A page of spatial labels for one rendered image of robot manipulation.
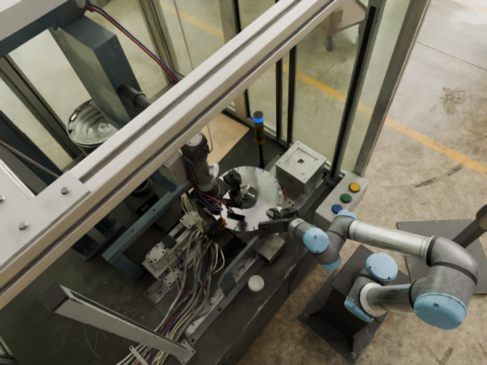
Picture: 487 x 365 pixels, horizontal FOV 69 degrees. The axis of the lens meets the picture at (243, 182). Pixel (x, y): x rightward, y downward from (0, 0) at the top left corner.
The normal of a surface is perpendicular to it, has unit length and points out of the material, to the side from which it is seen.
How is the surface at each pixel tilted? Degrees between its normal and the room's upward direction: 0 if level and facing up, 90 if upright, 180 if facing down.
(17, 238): 0
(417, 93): 0
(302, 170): 0
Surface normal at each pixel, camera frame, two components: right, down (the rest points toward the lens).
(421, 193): -0.08, -0.51
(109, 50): 0.75, 0.54
